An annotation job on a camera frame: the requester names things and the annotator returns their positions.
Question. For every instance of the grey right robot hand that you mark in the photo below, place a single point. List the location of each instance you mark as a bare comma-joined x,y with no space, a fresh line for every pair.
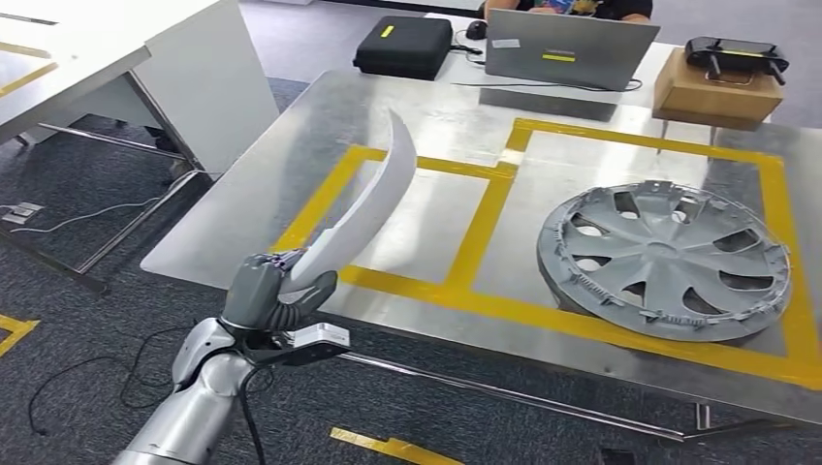
618,458

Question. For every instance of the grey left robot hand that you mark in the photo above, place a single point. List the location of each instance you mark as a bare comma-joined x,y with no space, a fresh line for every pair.
253,295

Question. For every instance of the white curved plastic part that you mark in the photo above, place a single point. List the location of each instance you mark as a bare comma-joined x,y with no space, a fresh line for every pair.
379,205

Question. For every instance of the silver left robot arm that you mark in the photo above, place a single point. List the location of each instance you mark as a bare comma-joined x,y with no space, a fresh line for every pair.
192,411

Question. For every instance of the steel workbench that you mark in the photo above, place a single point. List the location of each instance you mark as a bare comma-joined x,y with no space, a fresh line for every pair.
417,115

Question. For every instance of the grey wheel hubcap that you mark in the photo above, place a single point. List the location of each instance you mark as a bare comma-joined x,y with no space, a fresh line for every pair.
661,257

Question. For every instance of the yellow floor tape strip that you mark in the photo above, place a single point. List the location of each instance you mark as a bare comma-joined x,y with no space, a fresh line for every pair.
411,452

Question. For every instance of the white desk with steel legs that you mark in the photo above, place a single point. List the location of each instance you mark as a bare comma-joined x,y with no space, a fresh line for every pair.
192,77

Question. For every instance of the yellow floor tape square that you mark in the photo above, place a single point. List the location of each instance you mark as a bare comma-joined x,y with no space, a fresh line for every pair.
16,330

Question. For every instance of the grey floor outlet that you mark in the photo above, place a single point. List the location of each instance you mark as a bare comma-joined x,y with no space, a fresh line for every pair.
22,210

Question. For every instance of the black carry case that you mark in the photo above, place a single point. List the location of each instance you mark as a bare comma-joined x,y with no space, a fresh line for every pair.
404,51

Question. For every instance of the black computer mouse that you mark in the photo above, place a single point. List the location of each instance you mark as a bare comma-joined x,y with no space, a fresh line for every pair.
476,30

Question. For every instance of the brown cardboard box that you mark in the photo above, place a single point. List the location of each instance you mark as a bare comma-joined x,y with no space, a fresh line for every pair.
706,96

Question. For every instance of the grey laptop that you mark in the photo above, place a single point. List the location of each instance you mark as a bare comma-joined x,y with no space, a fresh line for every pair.
610,58

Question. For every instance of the black handheld controller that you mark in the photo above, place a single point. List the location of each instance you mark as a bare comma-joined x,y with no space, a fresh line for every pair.
732,54

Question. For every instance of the person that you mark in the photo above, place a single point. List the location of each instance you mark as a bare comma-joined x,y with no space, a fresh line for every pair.
578,6

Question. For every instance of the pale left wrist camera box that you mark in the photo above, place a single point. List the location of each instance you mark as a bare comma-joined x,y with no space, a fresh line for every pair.
321,335

